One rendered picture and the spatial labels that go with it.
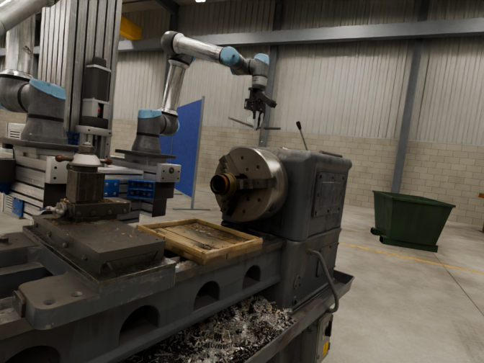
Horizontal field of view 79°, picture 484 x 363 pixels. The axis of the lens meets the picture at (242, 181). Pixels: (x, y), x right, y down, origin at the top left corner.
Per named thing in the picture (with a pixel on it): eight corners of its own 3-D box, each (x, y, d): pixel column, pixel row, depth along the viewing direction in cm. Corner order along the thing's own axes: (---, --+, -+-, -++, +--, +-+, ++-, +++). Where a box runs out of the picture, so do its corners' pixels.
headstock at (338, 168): (276, 210, 198) (283, 153, 195) (346, 227, 169) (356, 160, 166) (215, 218, 152) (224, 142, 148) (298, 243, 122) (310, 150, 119)
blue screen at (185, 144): (140, 183, 948) (146, 110, 930) (164, 184, 987) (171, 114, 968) (173, 209, 588) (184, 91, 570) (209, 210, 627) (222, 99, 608)
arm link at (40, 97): (47, 115, 106) (49, 77, 105) (15, 111, 108) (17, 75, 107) (71, 120, 118) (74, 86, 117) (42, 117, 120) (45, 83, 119)
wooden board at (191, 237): (196, 226, 130) (196, 217, 130) (261, 248, 108) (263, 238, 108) (135, 235, 107) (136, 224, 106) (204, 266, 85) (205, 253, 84)
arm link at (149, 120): (130, 131, 152) (133, 105, 151) (148, 134, 165) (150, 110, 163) (149, 132, 148) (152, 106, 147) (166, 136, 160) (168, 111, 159)
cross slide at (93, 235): (86, 220, 97) (86, 206, 97) (165, 258, 71) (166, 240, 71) (25, 225, 84) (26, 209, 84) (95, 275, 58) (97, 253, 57)
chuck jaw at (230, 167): (238, 181, 127) (227, 159, 131) (245, 175, 124) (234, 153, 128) (220, 181, 118) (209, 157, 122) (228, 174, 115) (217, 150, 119)
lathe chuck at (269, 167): (221, 209, 140) (232, 144, 137) (276, 230, 121) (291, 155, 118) (208, 210, 133) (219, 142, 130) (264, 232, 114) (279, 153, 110)
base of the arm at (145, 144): (124, 150, 154) (126, 130, 153) (148, 152, 167) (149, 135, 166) (144, 152, 146) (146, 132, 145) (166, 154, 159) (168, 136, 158)
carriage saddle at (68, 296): (89, 236, 99) (91, 219, 99) (177, 285, 71) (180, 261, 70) (-30, 252, 76) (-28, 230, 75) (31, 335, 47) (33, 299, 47)
